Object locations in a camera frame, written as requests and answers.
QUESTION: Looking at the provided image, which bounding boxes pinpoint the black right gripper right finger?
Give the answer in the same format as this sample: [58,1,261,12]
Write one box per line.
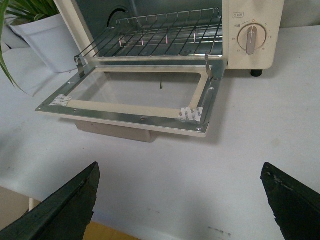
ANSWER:
[260,162,320,240]

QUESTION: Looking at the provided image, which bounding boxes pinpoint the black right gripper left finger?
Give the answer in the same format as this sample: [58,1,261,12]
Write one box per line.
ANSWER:
[0,162,100,240]

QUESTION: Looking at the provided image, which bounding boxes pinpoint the oven glass door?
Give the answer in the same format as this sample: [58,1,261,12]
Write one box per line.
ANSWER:
[37,58,227,142]

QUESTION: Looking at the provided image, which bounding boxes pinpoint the cream toaster oven body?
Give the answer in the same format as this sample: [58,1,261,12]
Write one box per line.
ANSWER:
[56,0,284,72]

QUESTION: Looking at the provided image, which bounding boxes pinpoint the lower timer knob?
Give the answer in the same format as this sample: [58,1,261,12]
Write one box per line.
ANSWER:
[237,24,267,56]

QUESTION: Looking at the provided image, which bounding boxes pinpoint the white plant pot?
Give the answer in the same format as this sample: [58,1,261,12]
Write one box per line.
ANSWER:
[11,14,80,73]

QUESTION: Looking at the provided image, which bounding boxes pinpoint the white backdrop cloth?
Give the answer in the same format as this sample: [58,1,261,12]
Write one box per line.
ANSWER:
[280,0,320,28]

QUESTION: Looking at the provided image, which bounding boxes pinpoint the green plant leaves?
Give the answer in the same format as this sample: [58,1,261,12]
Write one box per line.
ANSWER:
[0,0,60,97]

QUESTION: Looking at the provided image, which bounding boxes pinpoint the metal oven wire rack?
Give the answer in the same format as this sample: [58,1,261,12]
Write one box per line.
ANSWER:
[74,7,223,79]

